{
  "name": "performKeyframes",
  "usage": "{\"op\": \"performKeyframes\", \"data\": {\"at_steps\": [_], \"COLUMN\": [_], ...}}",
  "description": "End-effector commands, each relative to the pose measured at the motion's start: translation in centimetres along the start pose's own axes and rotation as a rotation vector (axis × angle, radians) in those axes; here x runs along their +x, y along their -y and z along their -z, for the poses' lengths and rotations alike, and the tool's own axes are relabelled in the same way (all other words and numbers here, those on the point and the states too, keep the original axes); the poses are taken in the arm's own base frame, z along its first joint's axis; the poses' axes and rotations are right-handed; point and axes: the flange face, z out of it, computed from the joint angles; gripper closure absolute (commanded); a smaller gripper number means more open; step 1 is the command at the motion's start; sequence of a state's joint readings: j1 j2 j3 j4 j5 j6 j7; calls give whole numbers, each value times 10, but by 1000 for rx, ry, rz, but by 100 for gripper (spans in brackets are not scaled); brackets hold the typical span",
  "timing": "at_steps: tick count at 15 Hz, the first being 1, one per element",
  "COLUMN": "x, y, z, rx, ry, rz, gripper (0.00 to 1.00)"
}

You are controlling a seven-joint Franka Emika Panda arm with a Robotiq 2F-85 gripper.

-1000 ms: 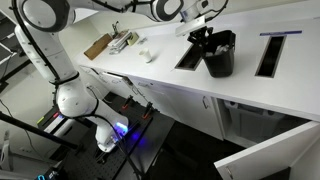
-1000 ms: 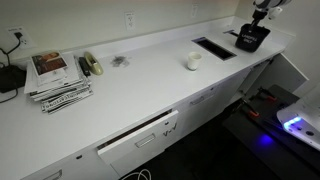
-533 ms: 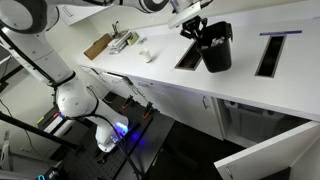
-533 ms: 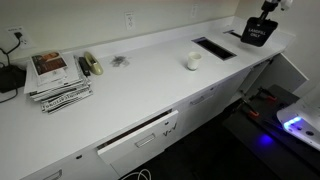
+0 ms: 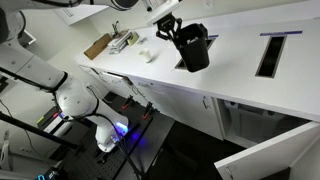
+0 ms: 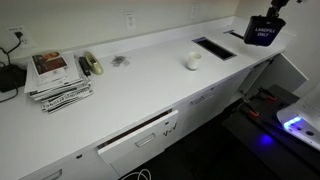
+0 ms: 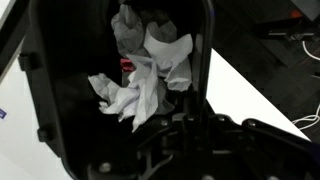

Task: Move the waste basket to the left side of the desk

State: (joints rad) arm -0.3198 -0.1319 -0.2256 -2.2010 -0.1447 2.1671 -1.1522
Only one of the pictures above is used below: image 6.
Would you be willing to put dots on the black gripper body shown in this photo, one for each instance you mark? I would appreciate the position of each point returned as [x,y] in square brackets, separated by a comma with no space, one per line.
[280,3]

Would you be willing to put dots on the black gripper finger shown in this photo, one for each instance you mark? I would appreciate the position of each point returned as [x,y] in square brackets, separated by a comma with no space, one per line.
[273,12]

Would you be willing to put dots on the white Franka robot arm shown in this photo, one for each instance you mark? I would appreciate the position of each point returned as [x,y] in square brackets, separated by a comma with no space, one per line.
[303,113]

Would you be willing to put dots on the white open cabinet door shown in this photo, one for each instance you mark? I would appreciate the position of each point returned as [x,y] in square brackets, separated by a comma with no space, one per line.
[283,73]

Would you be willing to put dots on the white paper cup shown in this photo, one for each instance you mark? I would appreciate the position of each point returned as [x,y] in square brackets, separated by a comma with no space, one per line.
[194,61]

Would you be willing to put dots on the olive tape dispenser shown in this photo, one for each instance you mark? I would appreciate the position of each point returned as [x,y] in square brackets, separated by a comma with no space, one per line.
[95,65]

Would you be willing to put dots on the black stapler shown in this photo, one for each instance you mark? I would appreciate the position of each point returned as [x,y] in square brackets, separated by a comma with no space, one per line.
[84,66]

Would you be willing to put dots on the white open drawer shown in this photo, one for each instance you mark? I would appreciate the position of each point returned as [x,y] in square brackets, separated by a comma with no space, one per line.
[133,150]

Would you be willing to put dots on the magazine with brown cover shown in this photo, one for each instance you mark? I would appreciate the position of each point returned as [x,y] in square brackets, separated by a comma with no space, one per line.
[50,63]

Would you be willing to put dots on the black desktop device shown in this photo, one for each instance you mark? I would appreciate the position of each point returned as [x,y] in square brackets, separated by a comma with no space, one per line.
[11,78]

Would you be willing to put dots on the white wall outlet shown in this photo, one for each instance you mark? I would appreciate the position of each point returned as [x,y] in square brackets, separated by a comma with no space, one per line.
[194,10]
[130,21]
[25,40]

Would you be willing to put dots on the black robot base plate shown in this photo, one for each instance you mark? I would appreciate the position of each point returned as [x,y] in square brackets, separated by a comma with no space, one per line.
[253,146]

